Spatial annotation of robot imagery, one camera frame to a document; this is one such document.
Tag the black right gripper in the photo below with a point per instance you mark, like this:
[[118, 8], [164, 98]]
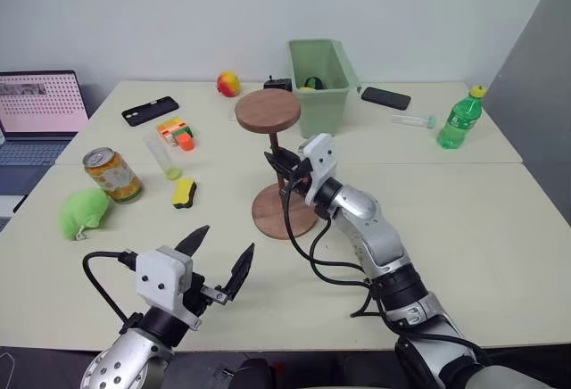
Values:
[[301, 178]]

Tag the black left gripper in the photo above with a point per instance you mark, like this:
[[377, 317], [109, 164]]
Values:
[[196, 293]]

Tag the wooden pole with round top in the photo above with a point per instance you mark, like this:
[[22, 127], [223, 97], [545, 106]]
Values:
[[267, 111]]

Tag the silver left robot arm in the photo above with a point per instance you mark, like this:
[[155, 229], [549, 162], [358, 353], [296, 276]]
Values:
[[134, 358]]

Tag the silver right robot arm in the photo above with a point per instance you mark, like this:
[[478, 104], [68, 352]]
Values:
[[379, 237]]

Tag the round wooden base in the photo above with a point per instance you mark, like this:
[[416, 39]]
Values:
[[274, 217]]

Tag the yellow black eraser sponge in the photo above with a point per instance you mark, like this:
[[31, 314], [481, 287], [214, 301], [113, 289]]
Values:
[[184, 192]]

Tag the green plastic bin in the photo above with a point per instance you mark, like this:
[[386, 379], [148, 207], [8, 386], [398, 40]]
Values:
[[323, 103]]

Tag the yellow item in bin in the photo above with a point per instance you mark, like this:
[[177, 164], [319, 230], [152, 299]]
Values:
[[306, 89]]

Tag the small black device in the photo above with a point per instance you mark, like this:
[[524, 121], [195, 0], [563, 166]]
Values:
[[277, 84]]

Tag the green and black ball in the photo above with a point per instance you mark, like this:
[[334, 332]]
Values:
[[314, 82]]

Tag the red yellow toy fruit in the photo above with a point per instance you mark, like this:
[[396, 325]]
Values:
[[228, 83]]

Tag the orange toy block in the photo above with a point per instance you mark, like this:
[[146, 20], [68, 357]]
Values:
[[186, 143]]

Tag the clear tube with green end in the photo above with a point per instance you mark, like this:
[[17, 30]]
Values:
[[163, 157]]

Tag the multicolour toy block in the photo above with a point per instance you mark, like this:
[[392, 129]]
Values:
[[171, 125]]

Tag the black smartphone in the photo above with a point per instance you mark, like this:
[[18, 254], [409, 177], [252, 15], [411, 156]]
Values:
[[386, 98]]

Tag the dark rounded shape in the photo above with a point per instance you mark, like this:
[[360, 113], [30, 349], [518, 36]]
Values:
[[259, 373]]

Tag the yellow printed drink can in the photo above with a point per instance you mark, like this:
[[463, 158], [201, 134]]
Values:
[[113, 177]]

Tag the clear tube with teal cap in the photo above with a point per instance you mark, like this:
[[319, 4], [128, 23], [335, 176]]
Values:
[[412, 120]]

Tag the green plush toy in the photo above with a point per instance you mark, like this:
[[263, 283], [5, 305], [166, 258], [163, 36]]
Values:
[[82, 212]]

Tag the black phone case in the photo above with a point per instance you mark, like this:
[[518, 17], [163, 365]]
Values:
[[150, 111]]

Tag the green soda bottle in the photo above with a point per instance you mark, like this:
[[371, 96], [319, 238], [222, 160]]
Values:
[[459, 121]]

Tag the open laptop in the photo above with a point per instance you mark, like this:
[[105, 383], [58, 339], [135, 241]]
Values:
[[38, 130]]

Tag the grey partition panel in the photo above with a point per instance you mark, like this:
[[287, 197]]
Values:
[[535, 94]]

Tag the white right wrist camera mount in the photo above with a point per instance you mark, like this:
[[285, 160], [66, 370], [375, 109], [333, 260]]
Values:
[[320, 161]]

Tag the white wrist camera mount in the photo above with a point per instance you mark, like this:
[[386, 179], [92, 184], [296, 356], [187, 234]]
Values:
[[160, 277], [320, 161]]

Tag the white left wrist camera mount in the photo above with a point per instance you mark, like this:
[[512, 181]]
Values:
[[160, 277]]

